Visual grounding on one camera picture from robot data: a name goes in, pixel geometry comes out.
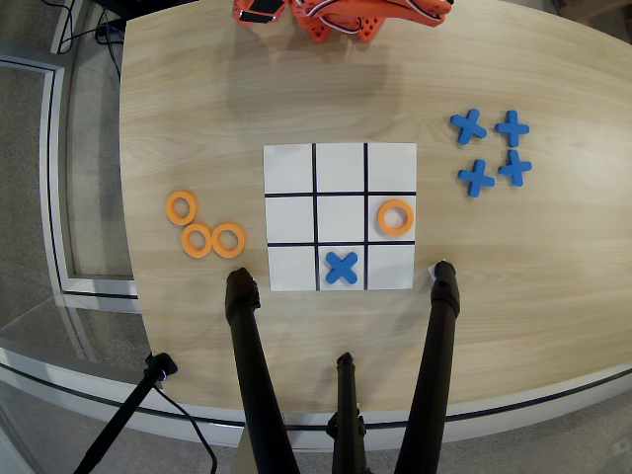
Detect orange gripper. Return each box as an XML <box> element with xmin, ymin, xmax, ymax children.
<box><xmin>232</xmin><ymin>0</ymin><xmax>288</xmax><ymax>26</ymax></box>

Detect orange ring piece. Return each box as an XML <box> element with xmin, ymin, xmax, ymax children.
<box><xmin>165</xmin><ymin>190</ymin><xmax>199</xmax><ymax>226</ymax></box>
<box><xmin>181</xmin><ymin>222</ymin><xmax>215</xmax><ymax>259</ymax></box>
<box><xmin>377</xmin><ymin>198</ymin><xmax>416</xmax><ymax>236</ymax></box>
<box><xmin>210</xmin><ymin>222</ymin><xmax>248</xmax><ymax>259</ymax></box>

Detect white tic-tac-toe grid sheet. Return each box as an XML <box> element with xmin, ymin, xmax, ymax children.
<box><xmin>262</xmin><ymin>141</ymin><xmax>419</xmax><ymax>292</ymax></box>

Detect blue cross piece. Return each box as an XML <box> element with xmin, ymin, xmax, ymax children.
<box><xmin>457</xmin><ymin>158</ymin><xmax>497</xmax><ymax>198</ymax></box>
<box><xmin>495</xmin><ymin>109</ymin><xmax>531</xmax><ymax>148</ymax></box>
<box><xmin>448</xmin><ymin>108</ymin><xmax>489</xmax><ymax>145</ymax></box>
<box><xmin>497</xmin><ymin>149</ymin><xmax>534</xmax><ymax>188</ymax></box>
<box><xmin>324</xmin><ymin>250</ymin><xmax>359</xmax><ymax>286</ymax></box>

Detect thick black tripod leg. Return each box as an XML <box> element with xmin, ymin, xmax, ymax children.
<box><xmin>392</xmin><ymin>260</ymin><xmax>463</xmax><ymax>474</ymax></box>
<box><xmin>224</xmin><ymin>267</ymin><xmax>302</xmax><ymax>474</ymax></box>

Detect thin black tripod leg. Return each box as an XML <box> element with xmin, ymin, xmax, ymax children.
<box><xmin>325</xmin><ymin>352</ymin><xmax>369</xmax><ymax>474</ymax></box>

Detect black stand pole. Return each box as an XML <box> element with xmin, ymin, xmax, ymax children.
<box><xmin>72</xmin><ymin>353</ymin><xmax>179</xmax><ymax>474</ymax></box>

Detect black floor cables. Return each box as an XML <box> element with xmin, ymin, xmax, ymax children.
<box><xmin>48</xmin><ymin>0</ymin><xmax>123</xmax><ymax>80</ymax></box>

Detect grey metal floor frame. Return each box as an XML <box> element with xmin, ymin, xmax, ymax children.
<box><xmin>0</xmin><ymin>53</ymin><xmax>140</xmax><ymax>300</ymax></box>

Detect black cable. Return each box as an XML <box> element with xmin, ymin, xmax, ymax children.
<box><xmin>152</xmin><ymin>383</ymin><xmax>219</xmax><ymax>474</ymax></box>

